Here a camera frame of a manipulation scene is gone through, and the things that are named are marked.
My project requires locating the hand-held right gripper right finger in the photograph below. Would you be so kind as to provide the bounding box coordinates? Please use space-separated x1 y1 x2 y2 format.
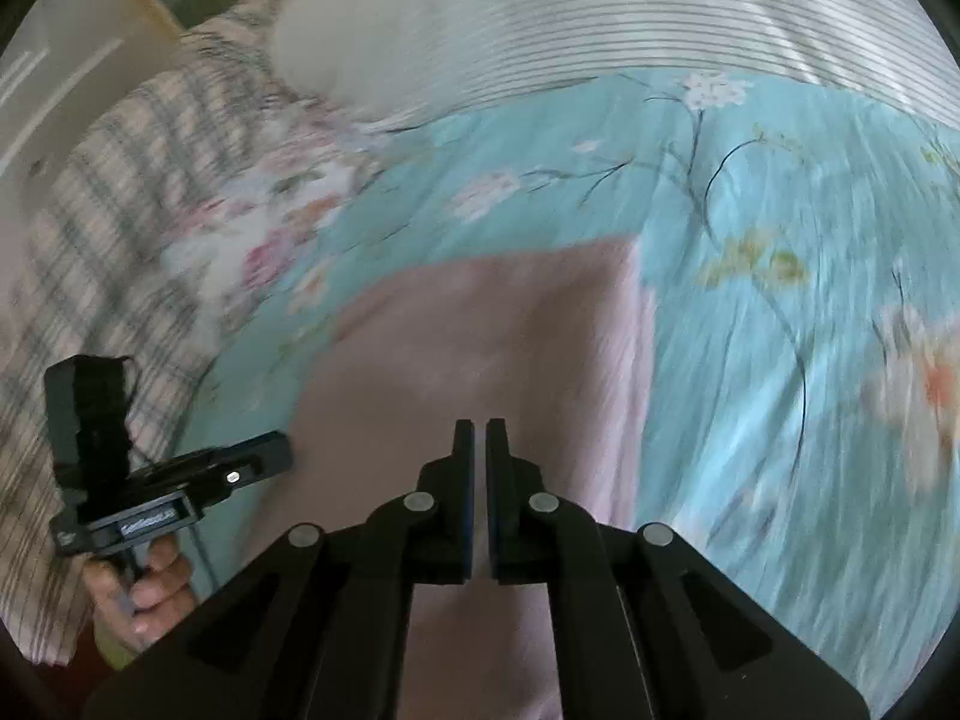
486 418 872 720

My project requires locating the white striped pillow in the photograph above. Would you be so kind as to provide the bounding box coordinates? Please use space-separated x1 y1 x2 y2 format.
271 0 960 160

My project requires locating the teal floral blanket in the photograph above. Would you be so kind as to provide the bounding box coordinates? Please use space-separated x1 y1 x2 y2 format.
178 66 960 720

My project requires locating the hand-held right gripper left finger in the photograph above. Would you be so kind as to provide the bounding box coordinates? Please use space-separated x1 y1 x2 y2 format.
82 418 478 720

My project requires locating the white floral cloth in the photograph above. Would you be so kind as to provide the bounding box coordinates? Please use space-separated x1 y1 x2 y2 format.
160 100 392 332

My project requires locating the plaid bed sheet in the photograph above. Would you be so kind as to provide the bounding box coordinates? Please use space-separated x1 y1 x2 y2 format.
0 4 362 662

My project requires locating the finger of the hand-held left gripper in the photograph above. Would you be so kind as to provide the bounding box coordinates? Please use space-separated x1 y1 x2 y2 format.
177 430 295 508

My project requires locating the pink knit sweater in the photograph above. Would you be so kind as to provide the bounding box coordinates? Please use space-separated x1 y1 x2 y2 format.
231 235 662 720

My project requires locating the person's left hand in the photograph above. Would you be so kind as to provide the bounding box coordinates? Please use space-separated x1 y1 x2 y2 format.
81 537 199 655

